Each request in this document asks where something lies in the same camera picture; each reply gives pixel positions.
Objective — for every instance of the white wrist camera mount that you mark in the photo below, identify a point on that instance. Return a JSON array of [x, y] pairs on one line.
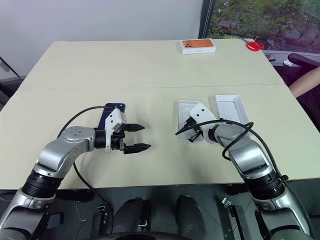
[[111, 122], [201, 113]]

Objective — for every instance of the white phone box lid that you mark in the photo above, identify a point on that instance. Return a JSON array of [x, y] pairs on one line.
[[231, 107]]

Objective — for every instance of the black window frame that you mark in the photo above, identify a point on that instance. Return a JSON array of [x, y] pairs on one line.
[[207, 17]]

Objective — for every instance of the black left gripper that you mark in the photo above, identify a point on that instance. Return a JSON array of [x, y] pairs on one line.
[[117, 142]]

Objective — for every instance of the black phone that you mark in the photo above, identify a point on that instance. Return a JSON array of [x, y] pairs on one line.
[[270, 57]]

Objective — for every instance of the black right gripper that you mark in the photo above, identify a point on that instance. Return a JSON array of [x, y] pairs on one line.
[[196, 127]]

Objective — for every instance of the white phone box base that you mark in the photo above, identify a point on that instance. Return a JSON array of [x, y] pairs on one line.
[[183, 110]]

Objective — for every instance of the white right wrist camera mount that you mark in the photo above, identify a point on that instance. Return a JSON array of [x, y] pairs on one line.
[[201, 113]]

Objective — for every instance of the seated person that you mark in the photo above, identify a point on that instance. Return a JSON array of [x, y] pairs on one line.
[[303, 83]]

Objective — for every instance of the white crumpled tissue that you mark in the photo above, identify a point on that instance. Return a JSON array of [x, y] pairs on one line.
[[288, 62]]

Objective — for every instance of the white box with orange phone print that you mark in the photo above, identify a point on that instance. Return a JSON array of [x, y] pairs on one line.
[[197, 47]]

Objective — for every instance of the dark blue phone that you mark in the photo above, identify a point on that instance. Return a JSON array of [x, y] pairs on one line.
[[117, 106]]

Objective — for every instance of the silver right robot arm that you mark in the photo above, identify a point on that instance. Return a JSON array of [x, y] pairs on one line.
[[252, 155]]

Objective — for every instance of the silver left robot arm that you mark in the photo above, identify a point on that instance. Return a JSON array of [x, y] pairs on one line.
[[62, 152]]

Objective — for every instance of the dark rounded robot foot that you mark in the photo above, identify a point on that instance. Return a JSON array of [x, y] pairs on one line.
[[130, 215], [191, 217]]

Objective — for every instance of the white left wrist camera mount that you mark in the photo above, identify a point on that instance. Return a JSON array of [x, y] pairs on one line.
[[111, 122]]

